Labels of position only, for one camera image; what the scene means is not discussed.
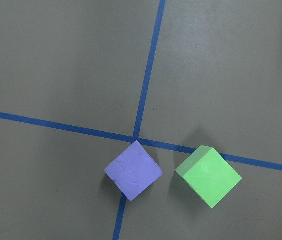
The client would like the green foam block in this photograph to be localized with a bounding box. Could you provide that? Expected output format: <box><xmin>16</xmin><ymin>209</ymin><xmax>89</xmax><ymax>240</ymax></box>
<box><xmin>175</xmin><ymin>145</ymin><xmax>242</xmax><ymax>209</ymax></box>

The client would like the purple block right side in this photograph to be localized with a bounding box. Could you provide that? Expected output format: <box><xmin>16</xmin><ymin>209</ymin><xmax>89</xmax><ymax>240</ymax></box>
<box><xmin>104</xmin><ymin>141</ymin><xmax>163</xmax><ymax>201</ymax></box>

